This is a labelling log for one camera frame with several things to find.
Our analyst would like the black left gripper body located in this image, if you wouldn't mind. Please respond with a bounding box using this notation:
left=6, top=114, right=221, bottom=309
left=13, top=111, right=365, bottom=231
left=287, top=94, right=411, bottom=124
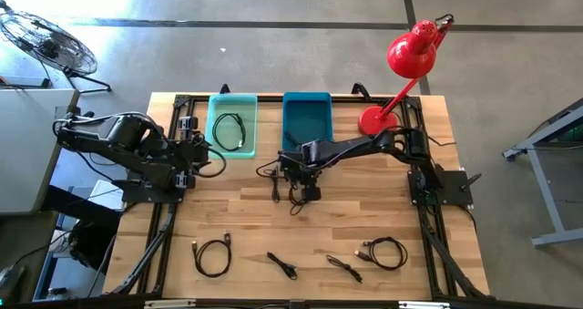
left=175, top=116, right=204, bottom=191

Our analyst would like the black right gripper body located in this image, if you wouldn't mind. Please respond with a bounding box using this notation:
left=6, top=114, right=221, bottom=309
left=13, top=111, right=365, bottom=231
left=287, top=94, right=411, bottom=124
left=278, top=149, right=322, bottom=204

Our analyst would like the thin black USB cable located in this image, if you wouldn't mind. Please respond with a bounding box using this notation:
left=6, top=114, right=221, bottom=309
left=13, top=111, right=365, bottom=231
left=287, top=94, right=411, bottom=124
left=353, top=235, right=409, bottom=273
left=211, top=111, right=248, bottom=153
left=190, top=230, right=233, bottom=279

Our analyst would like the light teal plastic bin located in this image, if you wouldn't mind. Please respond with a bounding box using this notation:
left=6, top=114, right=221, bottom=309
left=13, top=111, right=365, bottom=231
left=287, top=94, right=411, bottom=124
left=203, top=93, right=259, bottom=160

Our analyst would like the dark blue plastic bin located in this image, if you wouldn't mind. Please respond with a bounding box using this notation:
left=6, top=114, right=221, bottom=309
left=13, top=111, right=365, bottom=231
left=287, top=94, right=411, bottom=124
left=281, top=91, right=335, bottom=159

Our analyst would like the white paper sheet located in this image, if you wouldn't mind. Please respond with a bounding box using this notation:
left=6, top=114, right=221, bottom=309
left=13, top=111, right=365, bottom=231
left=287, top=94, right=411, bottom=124
left=88, top=180, right=124, bottom=212

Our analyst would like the white light strip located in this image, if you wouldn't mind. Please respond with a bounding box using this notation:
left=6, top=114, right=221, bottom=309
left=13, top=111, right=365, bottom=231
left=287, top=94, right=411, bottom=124
left=144, top=299, right=197, bottom=309
left=398, top=301, right=450, bottom=309

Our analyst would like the grey cabinet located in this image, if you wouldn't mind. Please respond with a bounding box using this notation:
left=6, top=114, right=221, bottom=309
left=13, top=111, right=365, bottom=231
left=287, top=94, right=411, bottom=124
left=0, top=88, right=81, bottom=215

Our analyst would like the black metal floor fan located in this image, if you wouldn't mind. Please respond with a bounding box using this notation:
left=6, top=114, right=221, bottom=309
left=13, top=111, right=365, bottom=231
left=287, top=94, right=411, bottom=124
left=0, top=0, right=113, bottom=95

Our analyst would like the red desk lamp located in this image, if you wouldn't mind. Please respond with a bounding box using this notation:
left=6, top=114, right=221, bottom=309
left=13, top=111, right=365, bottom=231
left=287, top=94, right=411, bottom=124
left=357, top=13, right=455, bottom=143

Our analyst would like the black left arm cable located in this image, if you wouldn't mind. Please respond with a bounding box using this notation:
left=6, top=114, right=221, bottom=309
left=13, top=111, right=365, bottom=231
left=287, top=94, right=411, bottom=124
left=194, top=134, right=228, bottom=179

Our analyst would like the black aluminium table frame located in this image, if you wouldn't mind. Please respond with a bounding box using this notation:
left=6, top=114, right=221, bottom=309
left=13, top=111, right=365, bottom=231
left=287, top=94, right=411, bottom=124
left=111, top=92, right=496, bottom=301

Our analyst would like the grey metal table frame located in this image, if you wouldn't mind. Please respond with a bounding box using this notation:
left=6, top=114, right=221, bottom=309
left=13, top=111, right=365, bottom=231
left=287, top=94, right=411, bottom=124
left=502, top=97, right=583, bottom=250

